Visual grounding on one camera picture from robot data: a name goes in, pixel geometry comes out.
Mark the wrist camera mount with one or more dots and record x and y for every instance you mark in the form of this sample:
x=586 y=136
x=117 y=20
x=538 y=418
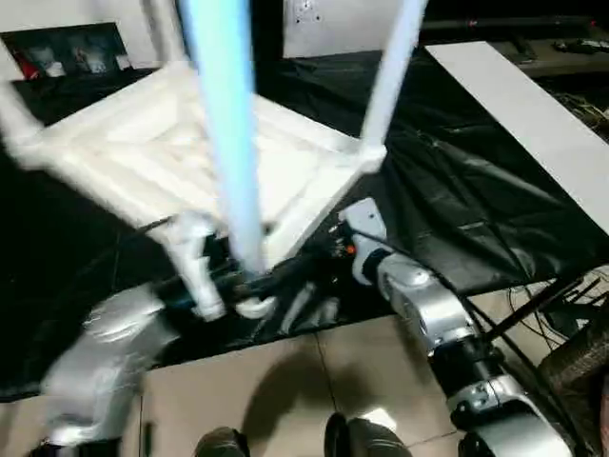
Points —
x=195 y=266
x=366 y=219

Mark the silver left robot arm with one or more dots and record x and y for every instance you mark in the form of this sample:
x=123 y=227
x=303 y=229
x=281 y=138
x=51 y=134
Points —
x=109 y=333

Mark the dark robot foot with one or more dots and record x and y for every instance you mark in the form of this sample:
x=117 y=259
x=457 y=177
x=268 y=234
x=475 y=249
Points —
x=366 y=438
x=221 y=443

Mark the white glass-door cabinet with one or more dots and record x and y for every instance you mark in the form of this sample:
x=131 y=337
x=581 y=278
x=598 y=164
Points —
x=138 y=33

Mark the white plastic table top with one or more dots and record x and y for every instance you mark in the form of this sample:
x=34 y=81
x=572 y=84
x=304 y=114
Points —
x=143 y=143

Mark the brown woven basket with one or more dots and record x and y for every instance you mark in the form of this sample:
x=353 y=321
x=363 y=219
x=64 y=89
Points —
x=580 y=362

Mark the white panel with screw holes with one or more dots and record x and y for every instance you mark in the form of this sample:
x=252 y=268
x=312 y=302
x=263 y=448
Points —
x=333 y=33

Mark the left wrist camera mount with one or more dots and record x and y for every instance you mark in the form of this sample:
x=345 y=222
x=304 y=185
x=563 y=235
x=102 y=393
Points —
x=195 y=266

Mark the black rod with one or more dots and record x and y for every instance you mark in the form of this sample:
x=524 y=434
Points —
x=533 y=308

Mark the dark right robot foot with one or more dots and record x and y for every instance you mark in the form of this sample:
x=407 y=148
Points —
x=366 y=438

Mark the black bar with red light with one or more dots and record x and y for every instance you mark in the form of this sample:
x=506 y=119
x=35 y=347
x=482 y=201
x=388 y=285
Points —
x=523 y=21

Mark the flat white board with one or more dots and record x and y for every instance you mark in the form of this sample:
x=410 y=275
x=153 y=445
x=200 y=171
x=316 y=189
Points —
x=523 y=109

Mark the dark left robot foot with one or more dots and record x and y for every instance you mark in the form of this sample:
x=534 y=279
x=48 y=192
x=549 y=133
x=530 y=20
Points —
x=221 y=443

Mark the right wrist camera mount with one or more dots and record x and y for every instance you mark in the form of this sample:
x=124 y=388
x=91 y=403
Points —
x=366 y=219

